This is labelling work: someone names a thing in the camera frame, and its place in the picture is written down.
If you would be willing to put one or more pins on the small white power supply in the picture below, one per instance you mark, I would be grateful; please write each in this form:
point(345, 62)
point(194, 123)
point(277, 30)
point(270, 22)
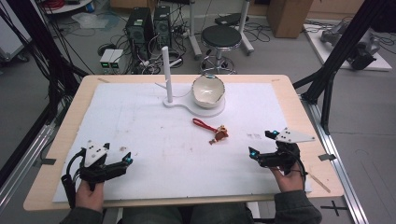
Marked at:
point(106, 58)
point(115, 59)

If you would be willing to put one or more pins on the wooden cabinet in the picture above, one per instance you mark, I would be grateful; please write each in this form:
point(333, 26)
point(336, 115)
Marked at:
point(288, 17)

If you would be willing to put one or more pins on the black tape piece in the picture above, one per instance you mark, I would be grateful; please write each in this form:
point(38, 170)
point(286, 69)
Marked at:
point(45, 161)
point(327, 157)

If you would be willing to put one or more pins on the black metal frame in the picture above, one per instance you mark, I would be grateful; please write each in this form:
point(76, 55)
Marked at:
point(37, 40)
point(342, 46)

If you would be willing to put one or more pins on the black tape cross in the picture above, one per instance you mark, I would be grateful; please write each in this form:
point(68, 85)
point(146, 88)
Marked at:
point(334, 207)

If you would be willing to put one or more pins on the person's left hand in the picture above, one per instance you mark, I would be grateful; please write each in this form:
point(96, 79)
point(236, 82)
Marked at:
point(90, 196)

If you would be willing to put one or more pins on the black round stool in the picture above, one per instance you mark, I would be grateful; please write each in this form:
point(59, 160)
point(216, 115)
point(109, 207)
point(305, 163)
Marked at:
point(221, 37)

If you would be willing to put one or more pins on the black foot pedal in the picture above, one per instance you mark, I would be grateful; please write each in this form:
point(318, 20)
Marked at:
point(230, 19)

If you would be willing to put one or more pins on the thin wooden stick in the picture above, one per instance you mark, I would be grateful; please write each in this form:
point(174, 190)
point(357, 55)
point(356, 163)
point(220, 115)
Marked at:
point(319, 183)

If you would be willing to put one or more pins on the black computer tower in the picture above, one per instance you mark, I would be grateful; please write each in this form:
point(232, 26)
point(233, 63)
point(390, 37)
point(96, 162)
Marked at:
point(162, 26)
point(138, 29)

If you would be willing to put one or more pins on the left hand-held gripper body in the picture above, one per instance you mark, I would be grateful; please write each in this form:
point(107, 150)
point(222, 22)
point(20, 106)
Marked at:
point(93, 155)

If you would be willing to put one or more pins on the person's legs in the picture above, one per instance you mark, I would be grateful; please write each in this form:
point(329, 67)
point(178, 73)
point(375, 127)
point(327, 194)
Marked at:
point(186, 214)

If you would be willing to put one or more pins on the white cart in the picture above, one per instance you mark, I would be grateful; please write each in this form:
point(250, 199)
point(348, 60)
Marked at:
point(12, 34)

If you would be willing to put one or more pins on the aluminium rail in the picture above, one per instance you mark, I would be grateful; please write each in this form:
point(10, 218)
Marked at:
point(336, 161)
point(25, 155)

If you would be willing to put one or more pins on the white stand with post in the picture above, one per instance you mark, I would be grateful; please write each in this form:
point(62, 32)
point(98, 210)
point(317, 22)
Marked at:
point(168, 77)

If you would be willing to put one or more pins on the white platform with robot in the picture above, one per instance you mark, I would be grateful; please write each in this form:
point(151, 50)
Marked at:
point(348, 40)

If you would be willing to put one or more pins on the white ceramic bowl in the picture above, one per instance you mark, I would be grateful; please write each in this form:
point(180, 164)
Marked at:
point(208, 91)

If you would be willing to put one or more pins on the white board mat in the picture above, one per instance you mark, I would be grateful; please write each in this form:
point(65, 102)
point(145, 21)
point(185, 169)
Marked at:
point(155, 149)

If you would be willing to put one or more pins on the white metal stand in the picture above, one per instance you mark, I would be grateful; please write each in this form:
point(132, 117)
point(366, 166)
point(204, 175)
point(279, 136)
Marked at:
point(194, 34)

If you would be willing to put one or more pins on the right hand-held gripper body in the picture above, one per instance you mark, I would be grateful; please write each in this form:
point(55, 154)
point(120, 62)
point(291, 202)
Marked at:
point(281, 157)

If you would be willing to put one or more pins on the person's right hand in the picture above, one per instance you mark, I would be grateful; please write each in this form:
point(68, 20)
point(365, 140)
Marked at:
point(289, 182)

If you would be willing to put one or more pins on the round white table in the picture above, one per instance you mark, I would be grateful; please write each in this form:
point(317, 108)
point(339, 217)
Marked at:
point(67, 6)

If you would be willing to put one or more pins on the clear plastic bag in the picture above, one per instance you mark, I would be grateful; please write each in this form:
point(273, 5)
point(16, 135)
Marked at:
point(90, 20)

